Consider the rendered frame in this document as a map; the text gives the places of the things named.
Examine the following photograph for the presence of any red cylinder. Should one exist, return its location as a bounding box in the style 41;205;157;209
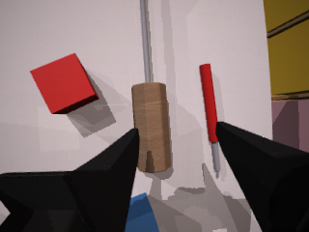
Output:
199;64;220;177

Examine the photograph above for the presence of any blue cube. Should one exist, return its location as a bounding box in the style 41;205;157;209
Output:
125;192;159;232

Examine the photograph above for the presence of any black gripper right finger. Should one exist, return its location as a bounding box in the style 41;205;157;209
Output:
215;122;309;232

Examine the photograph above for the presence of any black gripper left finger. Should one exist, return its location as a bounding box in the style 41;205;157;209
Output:
0;128;140;232

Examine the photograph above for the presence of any red cube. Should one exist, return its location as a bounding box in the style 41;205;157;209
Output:
30;52;99;114

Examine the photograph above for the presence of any brown wooden-handled tool with grey metal shaft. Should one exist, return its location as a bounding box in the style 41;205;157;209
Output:
131;0;171;173

